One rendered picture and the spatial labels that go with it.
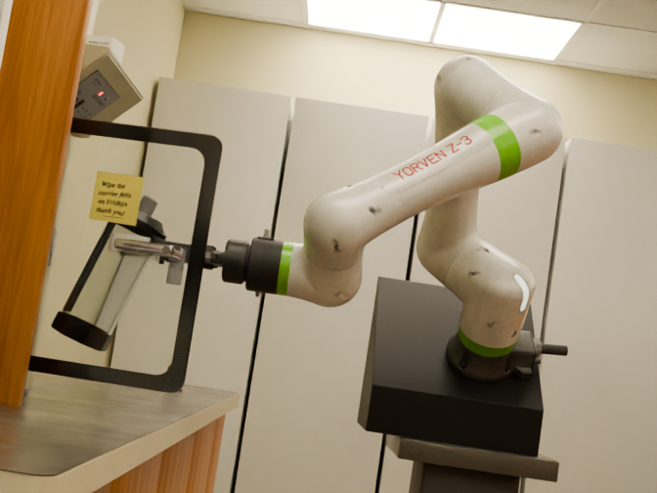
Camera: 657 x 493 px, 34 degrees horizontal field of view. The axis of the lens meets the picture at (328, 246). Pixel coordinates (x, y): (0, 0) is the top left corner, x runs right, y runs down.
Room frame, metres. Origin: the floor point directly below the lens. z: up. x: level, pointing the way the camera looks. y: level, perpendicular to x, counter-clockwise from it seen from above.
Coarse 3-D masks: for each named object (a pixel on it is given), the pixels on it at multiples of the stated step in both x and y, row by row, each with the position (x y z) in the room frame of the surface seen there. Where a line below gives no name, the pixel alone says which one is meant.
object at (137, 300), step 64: (128, 128) 1.67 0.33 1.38; (64, 192) 1.69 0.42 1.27; (192, 192) 1.66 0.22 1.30; (64, 256) 1.68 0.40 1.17; (128, 256) 1.67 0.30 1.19; (192, 256) 1.66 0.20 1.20; (64, 320) 1.68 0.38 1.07; (128, 320) 1.67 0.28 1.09; (192, 320) 1.65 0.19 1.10; (128, 384) 1.66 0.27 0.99
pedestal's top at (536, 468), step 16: (400, 448) 2.19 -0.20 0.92; (416, 448) 2.19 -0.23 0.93; (432, 448) 2.19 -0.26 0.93; (448, 448) 2.19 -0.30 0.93; (464, 448) 2.19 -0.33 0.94; (480, 448) 2.25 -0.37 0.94; (448, 464) 2.19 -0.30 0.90; (464, 464) 2.19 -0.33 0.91; (480, 464) 2.19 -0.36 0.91; (496, 464) 2.19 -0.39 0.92; (512, 464) 2.19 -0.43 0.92; (528, 464) 2.19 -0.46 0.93; (544, 464) 2.19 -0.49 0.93
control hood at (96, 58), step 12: (96, 48) 1.69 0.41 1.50; (108, 48) 1.69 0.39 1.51; (84, 60) 1.69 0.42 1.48; (96, 60) 1.69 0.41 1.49; (108, 60) 1.71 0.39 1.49; (84, 72) 1.70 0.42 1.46; (108, 72) 1.76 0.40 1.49; (120, 72) 1.80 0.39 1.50; (120, 84) 1.85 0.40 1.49; (132, 84) 1.90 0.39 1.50; (120, 96) 1.91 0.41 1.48; (132, 96) 1.95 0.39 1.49; (108, 108) 1.92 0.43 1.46; (120, 108) 1.97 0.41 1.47; (108, 120) 1.99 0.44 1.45
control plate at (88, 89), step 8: (96, 72) 1.73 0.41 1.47; (88, 80) 1.74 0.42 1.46; (96, 80) 1.76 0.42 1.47; (104, 80) 1.78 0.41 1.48; (80, 88) 1.75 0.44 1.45; (88, 88) 1.77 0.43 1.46; (96, 88) 1.79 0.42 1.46; (104, 88) 1.82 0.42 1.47; (112, 88) 1.85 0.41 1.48; (80, 96) 1.78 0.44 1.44; (88, 96) 1.80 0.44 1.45; (96, 96) 1.83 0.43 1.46; (104, 96) 1.85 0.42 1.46; (112, 96) 1.88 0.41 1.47; (88, 104) 1.84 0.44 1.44; (96, 104) 1.86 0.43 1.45; (104, 104) 1.89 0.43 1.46; (80, 112) 1.85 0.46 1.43; (88, 112) 1.88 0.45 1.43; (96, 112) 1.90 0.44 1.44
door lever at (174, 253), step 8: (120, 240) 1.62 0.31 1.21; (128, 240) 1.62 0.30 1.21; (120, 248) 1.62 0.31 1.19; (128, 248) 1.62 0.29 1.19; (136, 248) 1.62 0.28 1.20; (144, 248) 1.61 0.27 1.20; (152, 248) 1.61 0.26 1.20; (160, 248) 1.61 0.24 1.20; (168, 248) 1.61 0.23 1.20; (176, 248) 1.66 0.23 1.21; (168, 256) 1.66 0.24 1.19; (176, 256) 1.66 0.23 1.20
